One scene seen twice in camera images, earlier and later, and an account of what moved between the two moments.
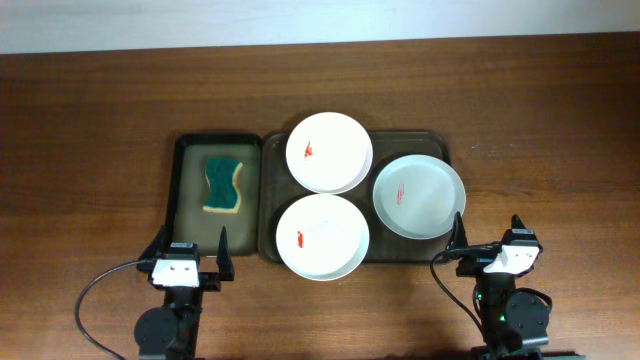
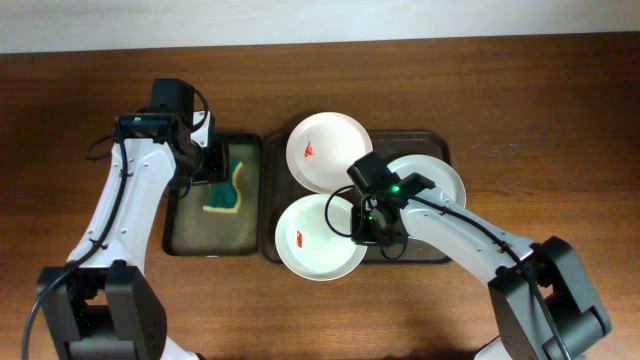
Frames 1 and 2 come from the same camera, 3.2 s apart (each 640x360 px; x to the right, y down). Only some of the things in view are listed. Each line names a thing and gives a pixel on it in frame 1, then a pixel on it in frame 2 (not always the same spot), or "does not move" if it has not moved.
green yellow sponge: x=223 y=195 does not move
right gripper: x=472 y=264 -> x=360 y=235
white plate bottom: x=322 y=237 does not move
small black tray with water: x=188 y=222 does not move
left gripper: x=211 y=284 -> x=218 y=163
